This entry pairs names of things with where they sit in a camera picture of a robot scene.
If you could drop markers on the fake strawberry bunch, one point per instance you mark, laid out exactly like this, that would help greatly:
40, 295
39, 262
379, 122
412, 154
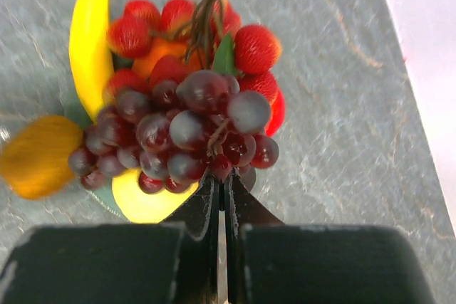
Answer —
214, 30

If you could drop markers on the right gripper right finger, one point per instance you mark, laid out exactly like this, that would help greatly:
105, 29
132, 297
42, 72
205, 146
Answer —
240, 208

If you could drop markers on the fake dark grape bunch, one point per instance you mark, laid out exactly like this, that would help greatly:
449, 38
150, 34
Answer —
176, 131

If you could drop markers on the fake banana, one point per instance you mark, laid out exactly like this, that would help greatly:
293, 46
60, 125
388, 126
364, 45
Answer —
89, 55

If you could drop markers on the fake orange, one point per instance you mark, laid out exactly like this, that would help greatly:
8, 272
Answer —
163, 55

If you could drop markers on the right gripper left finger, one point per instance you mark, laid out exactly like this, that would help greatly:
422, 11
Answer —
195, 278

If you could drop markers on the grey green plate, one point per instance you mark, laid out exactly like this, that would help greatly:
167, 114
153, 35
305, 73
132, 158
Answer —
51, 151

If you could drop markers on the fake yellow lemon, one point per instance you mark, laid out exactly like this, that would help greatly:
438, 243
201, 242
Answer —
149, 200

